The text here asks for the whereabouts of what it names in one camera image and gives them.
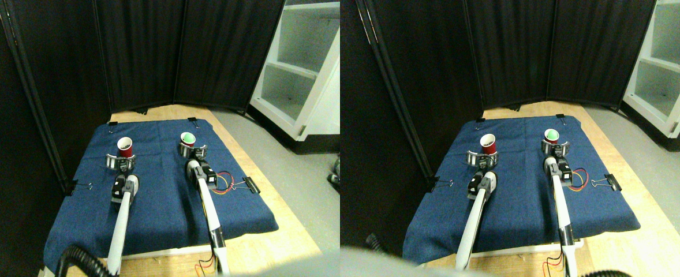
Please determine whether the dark blue cloth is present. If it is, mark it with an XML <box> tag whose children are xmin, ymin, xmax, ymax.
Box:
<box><xmin>43</xmin><ymin>117</ymin><xmax>279</xmax><ymax>275</ymax></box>
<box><xmin>402</xmin><ymin>114</ymin><xmax>641</xmax><ymax>265</ymax></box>

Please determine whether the white board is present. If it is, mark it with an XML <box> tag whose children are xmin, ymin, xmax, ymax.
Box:
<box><xmin>473</xmin><ymin>239</ymin><xmax>584</xmax><ymax>257</ymax></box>

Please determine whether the black curtain stand pole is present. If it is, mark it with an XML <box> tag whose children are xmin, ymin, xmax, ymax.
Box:
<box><xmin>0</xmin><ymin>0</ymin><xmax>68</xmax><ymax>192</ymax></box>
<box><xmin>356</xmin><ymin>0</ymin><xmax>434</xmax><ymax>186</ymax></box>

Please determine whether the black ribbed hose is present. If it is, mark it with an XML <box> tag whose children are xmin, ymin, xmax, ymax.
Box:
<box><xmin>56</xmin><ymin>245</ymin><xmax>113</xmax><ymax>277</ymax></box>
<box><xmin>365</xmin><ymin>233</ymin><xmax>388</xmax><ymax>254</ymax></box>

